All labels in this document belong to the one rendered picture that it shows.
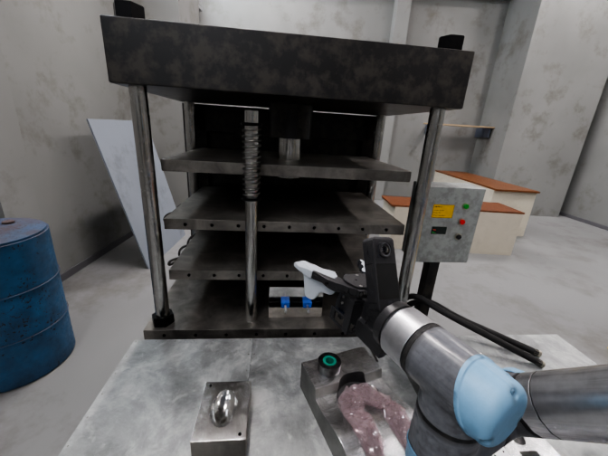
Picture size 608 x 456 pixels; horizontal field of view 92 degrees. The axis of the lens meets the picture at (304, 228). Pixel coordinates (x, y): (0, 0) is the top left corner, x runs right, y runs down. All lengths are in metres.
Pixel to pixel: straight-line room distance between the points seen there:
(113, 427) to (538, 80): 8.60
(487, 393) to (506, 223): 5.07
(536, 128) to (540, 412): 8.30
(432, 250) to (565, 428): 1.25
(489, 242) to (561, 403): 4.94
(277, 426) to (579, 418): 0.84
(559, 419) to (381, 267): 0.26
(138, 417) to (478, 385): 1.04
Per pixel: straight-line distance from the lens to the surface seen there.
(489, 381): 0.38
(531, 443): 1.22
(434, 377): 0.39
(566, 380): 0.48
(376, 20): 8.46
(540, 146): 8.80
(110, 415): 1.26
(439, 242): 1.66
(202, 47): 1.22
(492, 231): 5.33
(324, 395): 1.11
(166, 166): 1.39
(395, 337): 0.42
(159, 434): 1.16
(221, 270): 1.46
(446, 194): 1.59
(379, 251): 0.46
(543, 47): 8.65
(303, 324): 1.52
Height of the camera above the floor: 1.70
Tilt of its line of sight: 19 degrees down
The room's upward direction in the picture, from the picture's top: 4 degrees clockwise
